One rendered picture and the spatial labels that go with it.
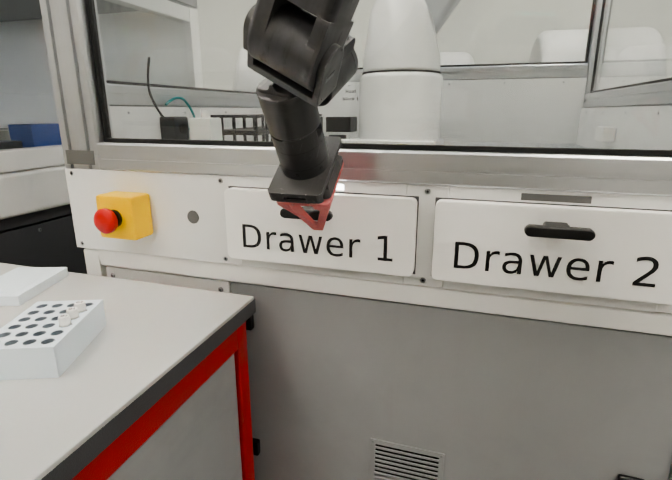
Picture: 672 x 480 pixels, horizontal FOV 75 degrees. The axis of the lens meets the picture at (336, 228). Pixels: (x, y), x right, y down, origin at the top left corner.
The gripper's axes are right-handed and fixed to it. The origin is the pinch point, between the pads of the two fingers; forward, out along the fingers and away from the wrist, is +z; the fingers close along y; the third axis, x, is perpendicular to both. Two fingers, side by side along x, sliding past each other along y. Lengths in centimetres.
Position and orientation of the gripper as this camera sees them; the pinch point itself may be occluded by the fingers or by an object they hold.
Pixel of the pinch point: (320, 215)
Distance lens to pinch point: 58.8
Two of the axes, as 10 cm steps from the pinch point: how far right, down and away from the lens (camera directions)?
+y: 2.3, -7.6, 6.1
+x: -9.6, -0.8, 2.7
